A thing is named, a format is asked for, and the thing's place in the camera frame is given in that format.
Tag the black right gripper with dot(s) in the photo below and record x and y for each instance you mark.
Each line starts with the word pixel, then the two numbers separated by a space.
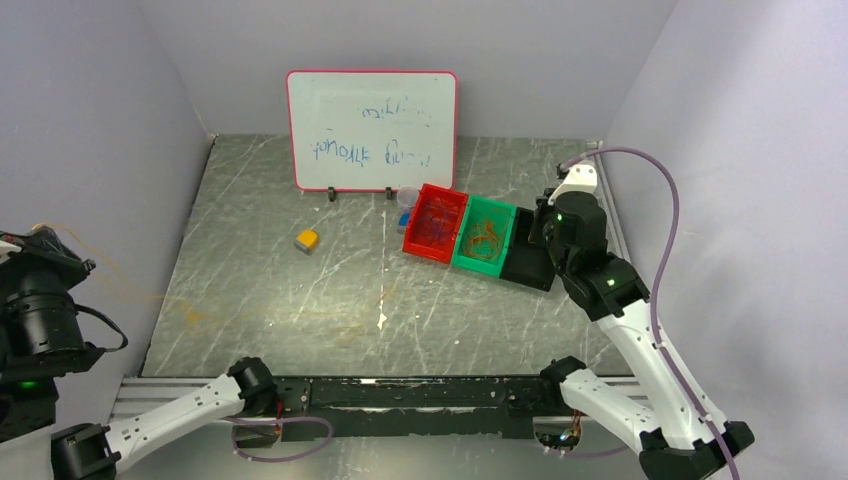
pixel 542 211

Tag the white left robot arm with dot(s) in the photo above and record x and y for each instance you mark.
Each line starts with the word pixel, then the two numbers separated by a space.
pixel 54 421

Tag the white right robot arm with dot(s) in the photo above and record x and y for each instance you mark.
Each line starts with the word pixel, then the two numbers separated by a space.
pixel 681 434

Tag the black plastic bin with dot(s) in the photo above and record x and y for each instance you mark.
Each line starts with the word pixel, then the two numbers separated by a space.
pixel 524 263

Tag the green plastic bin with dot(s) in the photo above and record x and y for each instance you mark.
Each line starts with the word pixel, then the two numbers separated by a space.
pixel 482 238

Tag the red plastic bin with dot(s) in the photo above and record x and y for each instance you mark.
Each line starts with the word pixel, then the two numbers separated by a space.
pixel 434 223

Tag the blue grey block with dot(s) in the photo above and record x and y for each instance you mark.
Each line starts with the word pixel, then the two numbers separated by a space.
pixel 403 222

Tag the clear plastic cup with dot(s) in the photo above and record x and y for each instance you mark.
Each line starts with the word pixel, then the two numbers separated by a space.
pixel 407 198

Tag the pink framed whiteboard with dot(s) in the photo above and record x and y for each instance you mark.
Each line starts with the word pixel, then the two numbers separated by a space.
pixel 372 130

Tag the yellow grey block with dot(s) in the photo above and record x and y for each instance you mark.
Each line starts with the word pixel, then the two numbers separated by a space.
pixel 307 241

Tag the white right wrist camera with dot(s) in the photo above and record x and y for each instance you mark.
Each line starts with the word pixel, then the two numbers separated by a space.
pixel 581 177

